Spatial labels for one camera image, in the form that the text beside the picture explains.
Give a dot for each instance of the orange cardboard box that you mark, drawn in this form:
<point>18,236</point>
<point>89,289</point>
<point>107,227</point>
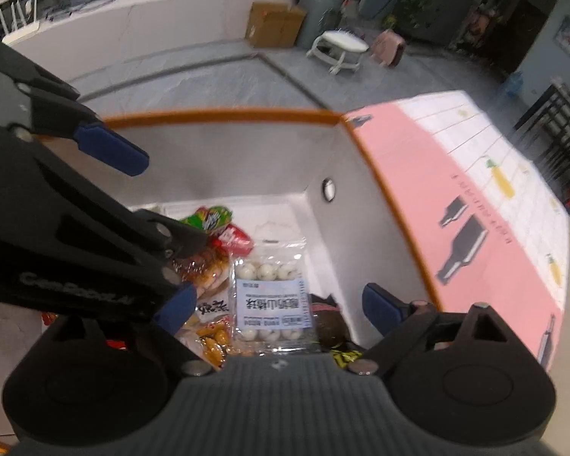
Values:
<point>266,161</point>

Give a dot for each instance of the potted plant in grey pot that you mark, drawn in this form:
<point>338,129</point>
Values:
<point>320,9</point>

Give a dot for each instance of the clear peanut packet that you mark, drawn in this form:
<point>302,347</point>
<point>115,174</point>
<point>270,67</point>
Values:
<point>209,270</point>

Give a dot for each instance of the pink printed tablecloth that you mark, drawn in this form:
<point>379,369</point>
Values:
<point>432,166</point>

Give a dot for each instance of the blue water bottle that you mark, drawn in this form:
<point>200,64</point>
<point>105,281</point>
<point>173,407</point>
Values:
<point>511,85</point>

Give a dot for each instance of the small red snack packet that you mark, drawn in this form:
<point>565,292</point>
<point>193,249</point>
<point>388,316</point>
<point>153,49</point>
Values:
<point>237,240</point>

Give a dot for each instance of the white round stool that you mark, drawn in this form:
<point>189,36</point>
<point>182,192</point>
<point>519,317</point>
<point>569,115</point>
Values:
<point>342,47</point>

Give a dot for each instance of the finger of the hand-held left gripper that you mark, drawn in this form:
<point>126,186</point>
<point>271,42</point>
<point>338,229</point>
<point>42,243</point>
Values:
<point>114,149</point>
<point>180,242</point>

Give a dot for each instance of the black chair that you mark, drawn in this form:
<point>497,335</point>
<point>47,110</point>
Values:
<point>558,137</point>

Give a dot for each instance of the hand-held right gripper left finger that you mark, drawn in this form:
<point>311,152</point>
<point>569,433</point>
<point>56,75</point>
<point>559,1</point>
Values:
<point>176,308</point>

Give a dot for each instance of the brown cardboard carton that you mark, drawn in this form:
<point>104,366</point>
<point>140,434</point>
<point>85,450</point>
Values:
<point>275,23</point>

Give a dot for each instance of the green snack packet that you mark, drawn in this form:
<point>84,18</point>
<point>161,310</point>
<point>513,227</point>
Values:
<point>209,218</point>

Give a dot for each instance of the yellow broad bean packet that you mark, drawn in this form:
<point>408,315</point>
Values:
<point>211,342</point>

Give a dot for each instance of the dark planter with greenery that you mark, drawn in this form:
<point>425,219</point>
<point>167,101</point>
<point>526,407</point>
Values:
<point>432,4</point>

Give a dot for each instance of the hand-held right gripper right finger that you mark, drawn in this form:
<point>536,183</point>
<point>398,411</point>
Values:
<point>382,308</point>

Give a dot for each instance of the white ball candy packet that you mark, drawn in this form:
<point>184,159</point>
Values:
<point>270,299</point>

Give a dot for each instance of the white router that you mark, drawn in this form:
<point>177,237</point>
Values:
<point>21,19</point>

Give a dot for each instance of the pink stool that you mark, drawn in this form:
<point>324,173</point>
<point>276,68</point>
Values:
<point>388,47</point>

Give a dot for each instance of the white counter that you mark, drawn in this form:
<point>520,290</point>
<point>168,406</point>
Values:
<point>147,23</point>

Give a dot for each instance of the black yellow egg packet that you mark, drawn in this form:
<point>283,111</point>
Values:
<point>330,327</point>

